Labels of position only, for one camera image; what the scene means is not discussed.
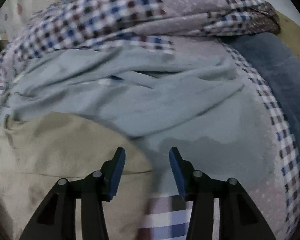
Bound plaid checkered bed sheet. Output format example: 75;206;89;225
138;45;300;239

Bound plaid folded quilt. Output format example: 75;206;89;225
0;0;280;104

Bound light blue sweatpants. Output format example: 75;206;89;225
0;45;273;198

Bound khaki beige garment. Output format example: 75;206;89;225
0;113;152;239

